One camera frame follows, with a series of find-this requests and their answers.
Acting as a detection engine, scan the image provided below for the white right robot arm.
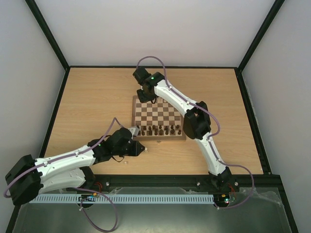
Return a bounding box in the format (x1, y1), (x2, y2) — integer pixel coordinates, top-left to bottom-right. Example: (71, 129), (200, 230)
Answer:
(133, 67), (231, 190)

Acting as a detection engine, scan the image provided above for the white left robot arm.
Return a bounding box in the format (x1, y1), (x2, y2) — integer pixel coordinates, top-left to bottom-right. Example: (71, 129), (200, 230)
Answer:
(4, 128), (145, 205)

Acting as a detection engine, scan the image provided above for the wooden chess board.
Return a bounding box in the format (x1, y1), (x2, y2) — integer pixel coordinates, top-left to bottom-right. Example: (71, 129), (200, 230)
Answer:
(132, 96), (186, 141)

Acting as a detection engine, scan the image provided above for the clear plastic sheet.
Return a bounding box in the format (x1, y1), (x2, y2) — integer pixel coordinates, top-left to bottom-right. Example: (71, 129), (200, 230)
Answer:
(239, 187), (284, 207)

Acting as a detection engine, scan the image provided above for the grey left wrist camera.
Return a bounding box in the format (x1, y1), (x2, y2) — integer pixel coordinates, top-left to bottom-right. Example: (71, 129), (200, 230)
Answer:
(128, 126), (139, 137)

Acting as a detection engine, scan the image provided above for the white slotted cable duct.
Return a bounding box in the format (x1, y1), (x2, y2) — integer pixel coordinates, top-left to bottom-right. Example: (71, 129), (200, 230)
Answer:
(30, 194), (214, 204)

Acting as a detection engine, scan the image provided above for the black enclosure frame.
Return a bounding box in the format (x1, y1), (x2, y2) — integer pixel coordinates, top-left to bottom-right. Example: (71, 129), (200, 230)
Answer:
(24, 0), (311, 233)

